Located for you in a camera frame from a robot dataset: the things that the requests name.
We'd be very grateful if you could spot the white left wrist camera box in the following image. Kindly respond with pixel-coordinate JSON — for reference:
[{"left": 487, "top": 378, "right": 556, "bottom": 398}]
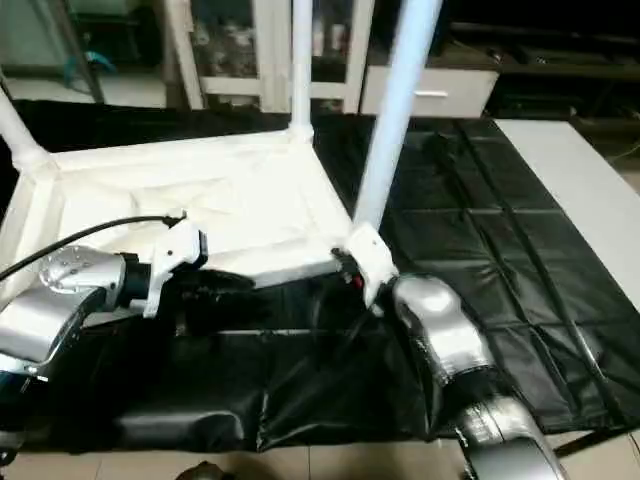
[{"left": 142, "top": 218, "right": 211, "bottom": 319}]

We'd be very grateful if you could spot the black metal stand leg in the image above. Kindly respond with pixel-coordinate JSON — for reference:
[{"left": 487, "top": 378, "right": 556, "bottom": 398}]
[{"left": 555, "top": 428, "right": 626, "bottom": 459}]

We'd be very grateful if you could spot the blue floor stand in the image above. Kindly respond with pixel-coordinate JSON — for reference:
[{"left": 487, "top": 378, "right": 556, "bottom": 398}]
[{"left": 62, "top": 48, "right": 119, "bottom": 89}]

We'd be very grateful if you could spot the white plastic table leg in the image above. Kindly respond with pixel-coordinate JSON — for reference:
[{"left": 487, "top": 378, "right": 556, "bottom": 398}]
[
  {"left": 288, "top": 0, "right": 317, "bottom": 141},
  {"left": 350, "top": 0, "right": 444, "bottom": 233},
  {"left": 0, "top": 80, "right": 56, "bottom": 176}
]

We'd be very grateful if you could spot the white drawer unit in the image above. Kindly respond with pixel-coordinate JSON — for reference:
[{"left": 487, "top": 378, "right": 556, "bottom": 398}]
[{"left": 360, "top": 65, "right": 501, "bottom": 119}]

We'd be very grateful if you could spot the dark low sideboard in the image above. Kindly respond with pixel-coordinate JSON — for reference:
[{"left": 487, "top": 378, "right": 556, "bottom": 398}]
[{"left": 445, "top": 22, "right": 640, "bottom": 119}]

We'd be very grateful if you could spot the black work mat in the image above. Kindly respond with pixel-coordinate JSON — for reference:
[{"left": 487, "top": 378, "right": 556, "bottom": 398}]
[{"left": 0, "top": 100, "right": 640, "bottom": 456}]

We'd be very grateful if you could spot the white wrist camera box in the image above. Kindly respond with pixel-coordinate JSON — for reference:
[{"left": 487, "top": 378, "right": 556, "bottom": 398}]
[
  {"left": 342, "top": 222, "right": 399, "bottom": 309},
  {"left": 142, "top": 218, "right": 211, "bottom": 319}
]

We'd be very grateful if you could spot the white glass-door cabinet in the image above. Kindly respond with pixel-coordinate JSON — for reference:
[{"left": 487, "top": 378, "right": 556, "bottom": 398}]
[{"left": 165, "top": 0, "right": 377, "bottom": 113}]

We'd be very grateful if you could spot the white flat board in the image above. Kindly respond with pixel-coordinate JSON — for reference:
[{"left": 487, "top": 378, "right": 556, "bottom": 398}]
[{"left": 495, "top": 118, "right": 640, "bottom": 311}]

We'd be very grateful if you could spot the white plastic table top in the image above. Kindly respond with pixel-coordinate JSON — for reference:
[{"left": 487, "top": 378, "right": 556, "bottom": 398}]
[{"left": 0, "top": 125, "right": 363, "bottom": 311}]

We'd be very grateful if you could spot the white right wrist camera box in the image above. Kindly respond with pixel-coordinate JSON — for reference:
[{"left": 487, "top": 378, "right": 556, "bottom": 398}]
[{"left": 342, "top": 222, "right": 399, "bottom": 309}]

